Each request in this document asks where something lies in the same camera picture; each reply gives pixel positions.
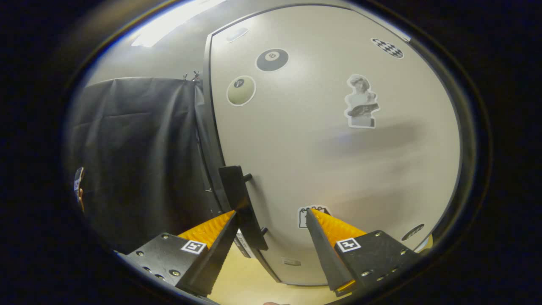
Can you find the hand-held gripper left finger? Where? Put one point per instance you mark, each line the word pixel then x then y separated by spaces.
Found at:
pixel 216 258

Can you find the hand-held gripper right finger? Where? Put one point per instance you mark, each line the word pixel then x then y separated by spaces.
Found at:
pixel 326 258

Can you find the black backdrop cloth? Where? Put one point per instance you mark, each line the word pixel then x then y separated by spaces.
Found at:
pixel 135 161

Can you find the ceiling light panel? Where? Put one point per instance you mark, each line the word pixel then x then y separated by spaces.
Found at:
pixel 169 23

